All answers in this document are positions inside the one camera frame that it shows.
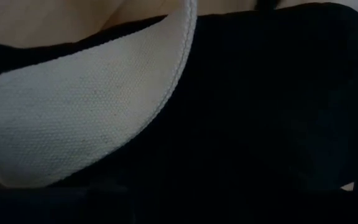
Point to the black garment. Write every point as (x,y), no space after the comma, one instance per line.
(259,93)

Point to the white canvas tote bag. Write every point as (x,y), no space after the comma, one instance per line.
(57,118)

